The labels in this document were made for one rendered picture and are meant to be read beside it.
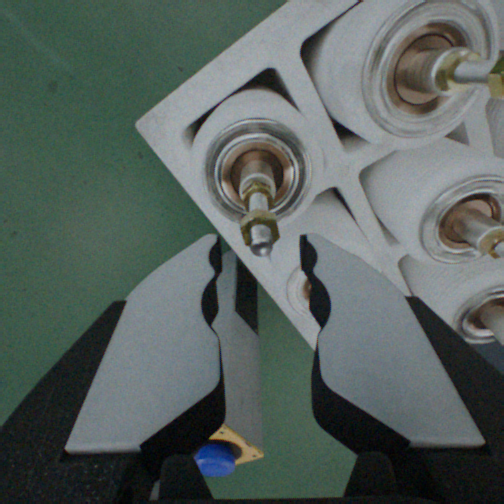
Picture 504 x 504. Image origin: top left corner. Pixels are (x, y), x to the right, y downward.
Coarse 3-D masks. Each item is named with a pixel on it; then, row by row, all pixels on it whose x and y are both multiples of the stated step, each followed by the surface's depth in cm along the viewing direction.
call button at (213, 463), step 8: (208, 448) 28; (216, 448) 28; (224, 448) 28; (200, 456) 27; (208, 456) 27; (216, 456) 27; (224, 456) 27; (232, 456) 28; (200, 464) 27; (208, 464) 27; (216, 464) 27; (224, 464) 27; (232, 464) 27; (208, 472) 28; (216, 472) 28; (224, 472) 28
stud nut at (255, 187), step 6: (252, 186) 16; (258, 186) 16; (264, 186) 16; (270, 186) 17; (246, 192) 16; (252, 192) 16; (258, 192) 16; (264, 192) 16; (270, 192) 16; (246, 198) 17; (270, 198) 17; (246, 204) 17; (270, 204) 17; (246, 210) 17
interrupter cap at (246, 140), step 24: (240, 120) 18; (264, 120) 18; (216, 144) 19; (240, 144) 19; (264, 144) 19; (288, 144) 19; (216, 168) 20; (240, 168) 20; (288, 168) 20; (216, 192) 21; (288, 192) 21; (240, 216) 22; (288, 216) 22
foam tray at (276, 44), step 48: (336, 0) 21; (240, 48) 22; (288, 48) 22; (192, 96) 24; (288, 96) 29; (192, 144) 28; (336, 144) 26; (480, 144) 26; (192, 192) 28; (336, 192) 39; (240, 240) 31; (384, 240) 31
